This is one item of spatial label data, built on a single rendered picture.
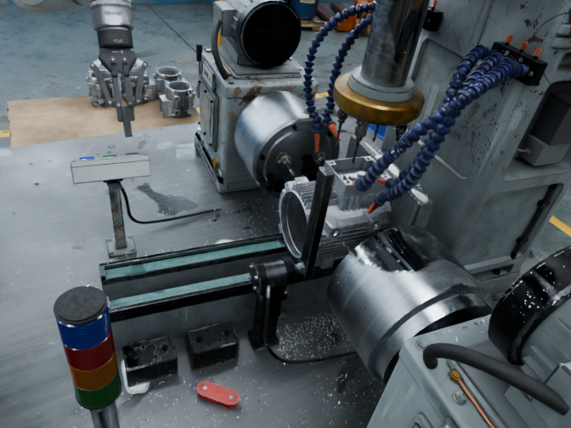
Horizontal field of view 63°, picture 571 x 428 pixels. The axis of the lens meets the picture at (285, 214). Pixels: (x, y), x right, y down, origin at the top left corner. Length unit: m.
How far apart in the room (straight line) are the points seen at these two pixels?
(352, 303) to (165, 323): 0.42
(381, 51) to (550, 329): 0.54
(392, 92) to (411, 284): 0.35
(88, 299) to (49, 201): 0.91
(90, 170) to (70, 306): 0.56
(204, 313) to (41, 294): 0.40
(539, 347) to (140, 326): 0.74
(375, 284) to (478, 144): 0.39
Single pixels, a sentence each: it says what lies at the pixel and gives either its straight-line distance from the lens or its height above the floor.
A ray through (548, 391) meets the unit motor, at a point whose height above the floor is 1.28.
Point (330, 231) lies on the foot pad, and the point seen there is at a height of 1.07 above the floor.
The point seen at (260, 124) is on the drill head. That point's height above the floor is 1.12.
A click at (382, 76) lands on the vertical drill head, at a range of 0.91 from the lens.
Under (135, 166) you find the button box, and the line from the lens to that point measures 1.14.
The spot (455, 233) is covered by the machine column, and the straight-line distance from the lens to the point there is 1.10.
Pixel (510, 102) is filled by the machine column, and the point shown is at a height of 1.37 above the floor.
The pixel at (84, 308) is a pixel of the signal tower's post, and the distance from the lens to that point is 0.61.
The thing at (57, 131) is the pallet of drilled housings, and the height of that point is 0.15.
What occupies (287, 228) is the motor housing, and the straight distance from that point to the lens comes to 1.13.
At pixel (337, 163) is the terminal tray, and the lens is 1.07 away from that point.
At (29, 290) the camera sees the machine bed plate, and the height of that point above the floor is 0.80.
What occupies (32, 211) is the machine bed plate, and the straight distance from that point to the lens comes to 1.48.
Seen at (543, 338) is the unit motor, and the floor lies 1.29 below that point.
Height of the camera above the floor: 1.67
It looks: 37 degrees down
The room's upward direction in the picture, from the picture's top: 9 degrees clockwise
